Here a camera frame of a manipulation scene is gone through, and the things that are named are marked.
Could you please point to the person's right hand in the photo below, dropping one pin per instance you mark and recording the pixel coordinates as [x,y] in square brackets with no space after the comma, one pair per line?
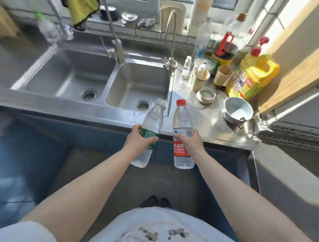
[195,145]

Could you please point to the person's left hand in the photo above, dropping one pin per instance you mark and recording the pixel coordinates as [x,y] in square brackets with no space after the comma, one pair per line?
[134,144]

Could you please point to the person's right thumb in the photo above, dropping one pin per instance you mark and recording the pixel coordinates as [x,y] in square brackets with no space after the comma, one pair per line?
[180,137]

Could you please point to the person's left thumb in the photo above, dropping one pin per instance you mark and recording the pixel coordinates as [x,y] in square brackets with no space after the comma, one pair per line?
[150,141]

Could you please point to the red label water bottle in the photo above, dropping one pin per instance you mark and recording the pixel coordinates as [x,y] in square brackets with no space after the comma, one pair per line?
[182,119]

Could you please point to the green label water bottle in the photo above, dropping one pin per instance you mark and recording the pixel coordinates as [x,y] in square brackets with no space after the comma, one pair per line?
[154,119]

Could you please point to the person's left forearm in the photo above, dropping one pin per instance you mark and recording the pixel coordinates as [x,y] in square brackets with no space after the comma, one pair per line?
[84,194]

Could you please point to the person's right forearm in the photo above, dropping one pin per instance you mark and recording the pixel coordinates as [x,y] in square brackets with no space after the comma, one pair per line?
[239,199]

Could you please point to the round sink drain strainer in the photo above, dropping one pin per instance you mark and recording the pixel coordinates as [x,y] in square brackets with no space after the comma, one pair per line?
[142,105]
[89,95]

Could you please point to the small round beige bowl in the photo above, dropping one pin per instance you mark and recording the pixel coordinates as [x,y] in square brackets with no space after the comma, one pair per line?
[206,96]

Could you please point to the beige paper cup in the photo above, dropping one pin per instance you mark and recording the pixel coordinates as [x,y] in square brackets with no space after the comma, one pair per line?
[199,83]
[222,76]

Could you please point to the person's black shoes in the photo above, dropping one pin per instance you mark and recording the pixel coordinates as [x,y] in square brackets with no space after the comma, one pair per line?
[155,202]

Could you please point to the small clear spray bottle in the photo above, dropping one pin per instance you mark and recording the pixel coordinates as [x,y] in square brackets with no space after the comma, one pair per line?
[186,68]

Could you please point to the clear glass bowl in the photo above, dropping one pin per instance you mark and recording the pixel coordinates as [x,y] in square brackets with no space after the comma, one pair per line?
[210,63]

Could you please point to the person's white apron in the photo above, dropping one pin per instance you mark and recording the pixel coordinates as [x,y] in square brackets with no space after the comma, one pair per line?
[154,226]

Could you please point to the yellow detergent jug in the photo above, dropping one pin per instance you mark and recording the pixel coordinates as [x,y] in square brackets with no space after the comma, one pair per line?
[254,77]

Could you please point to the thin gooseneck steel faucet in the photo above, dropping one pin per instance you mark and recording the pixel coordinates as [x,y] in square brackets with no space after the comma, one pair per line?
[172,40]

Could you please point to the tall steel kitchen faucet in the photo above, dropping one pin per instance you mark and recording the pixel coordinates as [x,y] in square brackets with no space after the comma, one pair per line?
[117,48]

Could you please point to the blue label clear bottle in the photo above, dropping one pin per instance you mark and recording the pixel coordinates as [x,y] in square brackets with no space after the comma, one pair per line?
[203,37]

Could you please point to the stainless steel double sink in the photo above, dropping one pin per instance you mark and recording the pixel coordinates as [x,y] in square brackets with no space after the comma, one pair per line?
[67,72]

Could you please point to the blue cabinet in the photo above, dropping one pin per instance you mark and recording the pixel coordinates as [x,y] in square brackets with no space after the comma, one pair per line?
[37,154]

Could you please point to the steel wool scrubber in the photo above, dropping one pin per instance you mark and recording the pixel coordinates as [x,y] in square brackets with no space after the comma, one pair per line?
[145,23]

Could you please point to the beige arched board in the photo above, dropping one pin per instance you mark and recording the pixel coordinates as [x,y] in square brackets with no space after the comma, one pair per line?
[165,18]

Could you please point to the white cylindrical roll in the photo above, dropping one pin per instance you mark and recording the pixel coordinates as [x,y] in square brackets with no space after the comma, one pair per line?
[199,17]

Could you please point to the brown cap clear bottle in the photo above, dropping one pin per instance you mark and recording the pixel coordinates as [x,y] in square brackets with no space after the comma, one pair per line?
[238,26]

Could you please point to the small metal strainer dish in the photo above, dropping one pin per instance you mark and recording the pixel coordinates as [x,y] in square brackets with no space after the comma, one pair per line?
[129,17]

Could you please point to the wooden board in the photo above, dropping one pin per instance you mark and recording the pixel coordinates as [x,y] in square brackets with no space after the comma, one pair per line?
[291,67]

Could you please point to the black sponge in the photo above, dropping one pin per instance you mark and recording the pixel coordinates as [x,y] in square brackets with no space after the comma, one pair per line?
[109,13]

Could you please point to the steel tap with clear nozzle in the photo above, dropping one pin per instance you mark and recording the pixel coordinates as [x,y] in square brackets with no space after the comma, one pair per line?
[65,31]

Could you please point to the yellow cleaning cloth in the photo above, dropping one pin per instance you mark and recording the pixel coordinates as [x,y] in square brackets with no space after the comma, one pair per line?
[83,11]

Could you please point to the green cap clear plastic bottle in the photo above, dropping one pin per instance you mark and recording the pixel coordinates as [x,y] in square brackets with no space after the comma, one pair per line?
[47,28]

